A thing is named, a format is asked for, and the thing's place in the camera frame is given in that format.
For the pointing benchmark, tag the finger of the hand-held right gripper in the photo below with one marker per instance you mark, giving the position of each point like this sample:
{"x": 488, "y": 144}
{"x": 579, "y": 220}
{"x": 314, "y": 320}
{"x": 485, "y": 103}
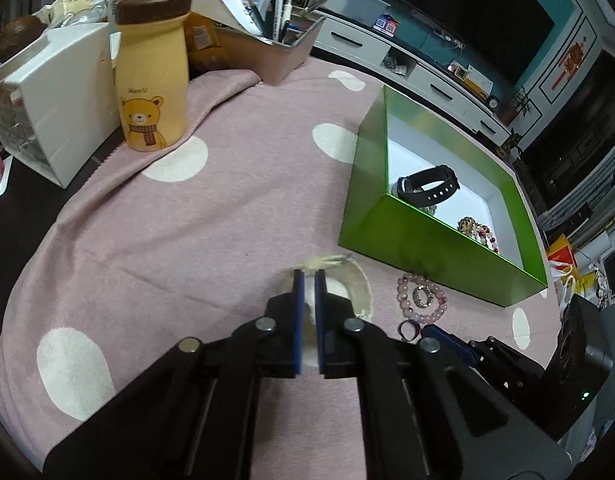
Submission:
{"x": 450, "y": 342}

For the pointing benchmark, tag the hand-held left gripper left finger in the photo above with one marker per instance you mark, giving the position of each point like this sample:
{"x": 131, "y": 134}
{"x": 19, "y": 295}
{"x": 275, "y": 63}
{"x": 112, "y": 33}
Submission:
{"x": 298, "y": 320}

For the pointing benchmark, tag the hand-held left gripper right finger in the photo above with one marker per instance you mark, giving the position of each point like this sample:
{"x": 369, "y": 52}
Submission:
{"x": 320, "y": 320}

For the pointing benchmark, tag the green cardboard box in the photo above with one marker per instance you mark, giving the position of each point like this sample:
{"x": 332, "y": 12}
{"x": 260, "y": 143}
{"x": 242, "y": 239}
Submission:
{"x": 427, "y": 240}

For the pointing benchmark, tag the black smart band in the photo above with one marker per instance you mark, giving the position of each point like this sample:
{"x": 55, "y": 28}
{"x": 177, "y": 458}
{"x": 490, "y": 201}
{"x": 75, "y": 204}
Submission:
{"x": 452, "y": 180}

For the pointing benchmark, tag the white printed plastic bag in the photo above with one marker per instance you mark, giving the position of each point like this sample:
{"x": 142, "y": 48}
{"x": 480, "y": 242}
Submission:
{"x": 592, "y": 285}

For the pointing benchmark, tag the yellow red paper bag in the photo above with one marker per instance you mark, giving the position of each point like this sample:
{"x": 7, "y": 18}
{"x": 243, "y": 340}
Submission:
{"x": 561, "y": 250}

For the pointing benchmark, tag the pink polka dot tablecloth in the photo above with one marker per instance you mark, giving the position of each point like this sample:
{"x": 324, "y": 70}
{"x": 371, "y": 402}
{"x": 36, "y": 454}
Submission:
{"x": 237, "y": 210}

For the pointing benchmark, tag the small potted floor plant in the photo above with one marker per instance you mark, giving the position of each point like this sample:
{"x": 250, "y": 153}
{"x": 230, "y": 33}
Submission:
{"x": 510, "y": 147}

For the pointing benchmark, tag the black alarm clock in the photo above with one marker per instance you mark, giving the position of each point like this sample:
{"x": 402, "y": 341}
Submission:
{"x": 493, "y": 102}

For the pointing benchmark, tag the potted plant brown pot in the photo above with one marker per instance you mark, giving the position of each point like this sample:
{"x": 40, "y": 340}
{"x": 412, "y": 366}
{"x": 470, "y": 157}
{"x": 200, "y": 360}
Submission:
{"x": 517, "y": 107}

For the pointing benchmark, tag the beige pen holder box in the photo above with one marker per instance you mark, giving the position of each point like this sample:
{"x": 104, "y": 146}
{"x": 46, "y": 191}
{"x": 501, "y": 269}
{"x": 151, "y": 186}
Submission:
{"x": 282, "y": 60}

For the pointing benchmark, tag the white yellow desk calendar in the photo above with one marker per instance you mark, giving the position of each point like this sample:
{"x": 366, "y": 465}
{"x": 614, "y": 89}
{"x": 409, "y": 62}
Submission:
{"x": 477, "y": 80}

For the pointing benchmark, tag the white tv cabinet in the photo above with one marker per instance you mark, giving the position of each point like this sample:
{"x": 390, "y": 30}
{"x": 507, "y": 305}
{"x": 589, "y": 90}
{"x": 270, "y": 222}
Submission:
{"x": 367, "y": 47}

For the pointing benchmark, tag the orange snack packet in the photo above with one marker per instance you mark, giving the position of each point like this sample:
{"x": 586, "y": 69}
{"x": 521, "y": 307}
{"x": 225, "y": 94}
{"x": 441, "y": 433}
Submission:
{"x": 202, "y": 40}

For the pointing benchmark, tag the yellow bear bottle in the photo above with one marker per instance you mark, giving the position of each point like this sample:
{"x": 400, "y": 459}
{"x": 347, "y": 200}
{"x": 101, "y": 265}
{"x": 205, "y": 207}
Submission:
{"x": 152, "y": 60}

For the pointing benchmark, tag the small blue red box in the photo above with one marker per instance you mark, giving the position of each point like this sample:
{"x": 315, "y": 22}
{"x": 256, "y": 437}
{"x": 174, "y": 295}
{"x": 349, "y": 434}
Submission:
{"x": 386, "y": 24}

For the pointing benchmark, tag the white power strip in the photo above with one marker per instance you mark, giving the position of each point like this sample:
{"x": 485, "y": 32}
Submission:
{"x": 450, "y": 39}

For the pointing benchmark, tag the white marker pen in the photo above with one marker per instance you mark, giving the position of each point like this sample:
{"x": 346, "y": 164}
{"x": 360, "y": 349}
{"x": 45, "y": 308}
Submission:
{"x": 278, "y": 12}

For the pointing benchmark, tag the white storage box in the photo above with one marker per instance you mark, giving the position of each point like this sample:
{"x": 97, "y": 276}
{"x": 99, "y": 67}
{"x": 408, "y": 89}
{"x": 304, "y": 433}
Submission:
{"x": 72, "y": 85}

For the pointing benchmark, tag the white paper sheet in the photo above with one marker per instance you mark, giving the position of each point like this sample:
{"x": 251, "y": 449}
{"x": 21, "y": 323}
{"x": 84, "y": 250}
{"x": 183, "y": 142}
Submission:
{"x": 227, "y": 0}

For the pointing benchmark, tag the black television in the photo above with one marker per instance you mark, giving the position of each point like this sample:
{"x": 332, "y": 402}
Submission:
{"x": 462, "y": 10}

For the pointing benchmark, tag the brown round ball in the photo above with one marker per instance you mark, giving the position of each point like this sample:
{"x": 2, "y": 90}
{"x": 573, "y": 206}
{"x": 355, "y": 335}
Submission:
{"x": 20, "y": 37}

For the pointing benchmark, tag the red wall ornament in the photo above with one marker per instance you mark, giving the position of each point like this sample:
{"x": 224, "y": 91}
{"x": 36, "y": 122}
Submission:
{"x": 575, "y": 57}

